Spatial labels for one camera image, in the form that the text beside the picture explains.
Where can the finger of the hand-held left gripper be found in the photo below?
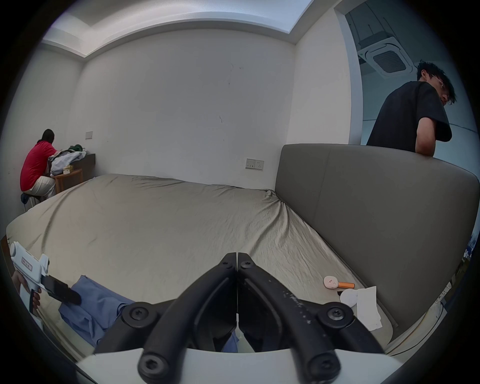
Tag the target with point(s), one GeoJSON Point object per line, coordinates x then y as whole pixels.
{"type": "Point", "coordinates": [62, 290]}

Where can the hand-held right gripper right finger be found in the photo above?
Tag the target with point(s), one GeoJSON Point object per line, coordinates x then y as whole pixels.
{"type": "Point", "coordinates": [270, 292]}

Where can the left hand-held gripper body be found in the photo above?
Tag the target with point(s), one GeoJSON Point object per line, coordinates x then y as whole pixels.
{"type": "Point", "coordinates": [28, 264]}

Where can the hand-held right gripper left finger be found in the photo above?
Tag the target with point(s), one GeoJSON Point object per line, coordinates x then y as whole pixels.
{"type": "Point", "coordinates": [210, 288]}

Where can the blue garment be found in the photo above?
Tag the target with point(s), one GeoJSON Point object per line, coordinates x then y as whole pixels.
{"type": "Point", "coordinates": [93, 305]}

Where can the person's left hand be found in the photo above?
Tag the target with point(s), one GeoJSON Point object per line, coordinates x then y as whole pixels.
{"type": "Point", "coordinates": [34, 300]}

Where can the stool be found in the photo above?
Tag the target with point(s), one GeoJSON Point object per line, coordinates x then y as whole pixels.
{"type": "Point", "coordinates": [27, 198]}

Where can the pink and orange handheld fan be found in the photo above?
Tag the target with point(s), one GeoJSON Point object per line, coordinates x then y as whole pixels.
{"type": "Point", "coordinates": [335, 282]}

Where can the bed with beige sheet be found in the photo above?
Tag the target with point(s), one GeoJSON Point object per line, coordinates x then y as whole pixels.
{"type": "Point", "coordinates": [161, 225]}

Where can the white tissue paper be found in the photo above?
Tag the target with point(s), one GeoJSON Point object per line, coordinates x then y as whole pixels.
{"type": "Point", "coordinates": [365, 305]}

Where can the wooden desk with clothes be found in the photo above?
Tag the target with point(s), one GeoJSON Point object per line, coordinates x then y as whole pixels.
{"type": "Point", "coordinates": [69, 176]}

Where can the grey padded headboard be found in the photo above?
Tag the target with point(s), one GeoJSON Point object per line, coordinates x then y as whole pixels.
{"type": "Point", "coordinates": [378, 221]}

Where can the white wall socket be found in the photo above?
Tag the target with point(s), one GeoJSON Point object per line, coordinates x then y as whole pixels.
{"type": "Point", "coordinates": [255, 164]}

